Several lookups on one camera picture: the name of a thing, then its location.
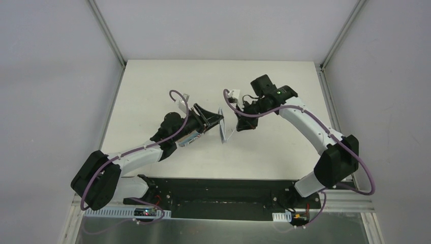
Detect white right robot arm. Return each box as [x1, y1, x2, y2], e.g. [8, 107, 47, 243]
[225, 74, 359, 208]

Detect left white cable duct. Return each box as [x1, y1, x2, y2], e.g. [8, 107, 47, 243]
[84, 206, 171, 219]

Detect aluminium frame rail front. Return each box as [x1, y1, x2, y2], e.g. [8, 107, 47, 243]
[71, 190, 376, 213]

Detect white cable duct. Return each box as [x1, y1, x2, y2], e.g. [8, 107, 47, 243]
[272, 211, 292, 223]
[84, 206, 171, 219]

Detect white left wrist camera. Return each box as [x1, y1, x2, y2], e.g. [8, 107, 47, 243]
[175, 94, 190, 117]

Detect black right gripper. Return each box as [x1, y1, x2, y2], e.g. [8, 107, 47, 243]
[235, 98, 272, 132]

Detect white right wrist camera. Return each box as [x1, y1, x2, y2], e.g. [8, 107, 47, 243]
[227, 89, 240, 104]

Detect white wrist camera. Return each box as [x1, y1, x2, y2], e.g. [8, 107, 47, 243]
[227, 89, 240, 104]
[175, 94, 190, 117]

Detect aluminium corner post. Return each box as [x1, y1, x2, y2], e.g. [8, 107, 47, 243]
[320, 0, 368, 72]
[86, 0, 127, 70]

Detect left aluminium corner post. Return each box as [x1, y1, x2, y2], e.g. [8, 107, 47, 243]
[86, 0, 127, 70]

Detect right white cable duct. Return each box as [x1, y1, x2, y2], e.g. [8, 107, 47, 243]
[272, 211, 292, 223]

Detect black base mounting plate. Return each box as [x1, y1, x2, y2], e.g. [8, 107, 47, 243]
[140, 175, 321, 221]

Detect flag print glasses case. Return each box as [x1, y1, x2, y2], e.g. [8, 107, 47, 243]
[176, 131, 204, 147]

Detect right aluminium corner post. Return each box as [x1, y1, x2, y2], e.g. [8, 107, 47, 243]
[320, 0, 368, 72]

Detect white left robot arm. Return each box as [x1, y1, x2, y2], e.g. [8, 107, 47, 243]
[71, 103, 224, 210]

